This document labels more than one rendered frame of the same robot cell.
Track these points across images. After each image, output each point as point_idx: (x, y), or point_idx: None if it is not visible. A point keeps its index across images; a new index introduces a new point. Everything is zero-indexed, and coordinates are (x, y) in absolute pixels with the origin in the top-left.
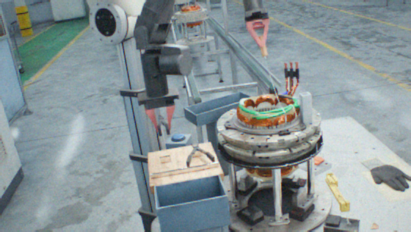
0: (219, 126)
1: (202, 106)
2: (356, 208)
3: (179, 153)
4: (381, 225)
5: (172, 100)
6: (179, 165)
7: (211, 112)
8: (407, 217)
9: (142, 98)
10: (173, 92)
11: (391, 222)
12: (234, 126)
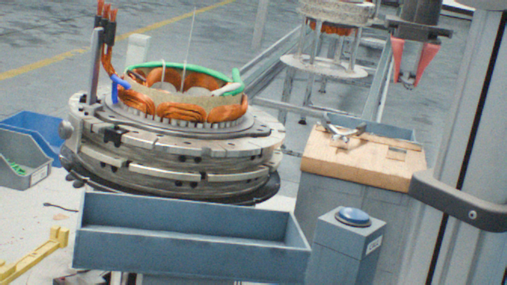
0: (278, 136)
1: (241, 254)
2: (38, 239)
3: (367, 161)
4: (48, 215)
5: (393, 30)
6: (373, 149)
7: (244, 210)
8: (0, 205)
9: (443, 25)
10: (393, 16)
11: (29, 211)
12: (256, 121)
